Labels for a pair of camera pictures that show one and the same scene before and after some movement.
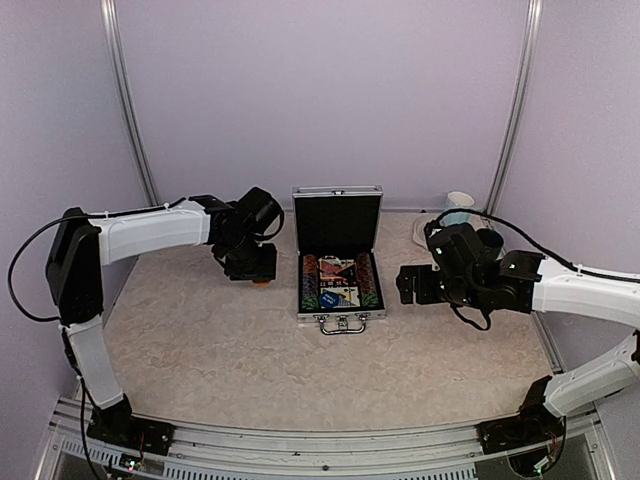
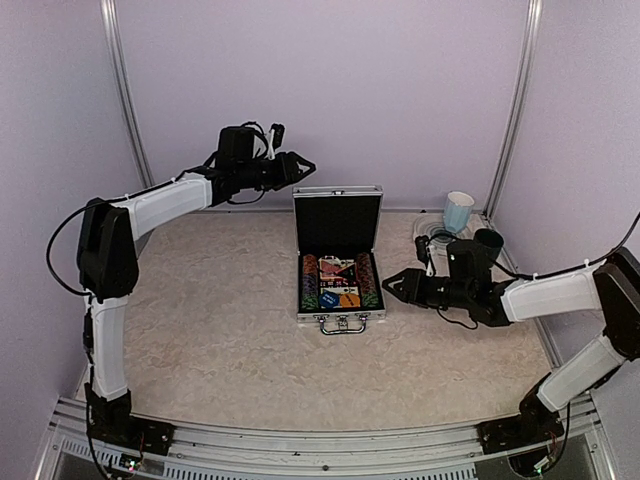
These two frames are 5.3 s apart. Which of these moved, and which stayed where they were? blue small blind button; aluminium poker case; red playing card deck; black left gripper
Moved: black left gripper
Stayed: red playing card deck; blue small blind button; aluminium poker case
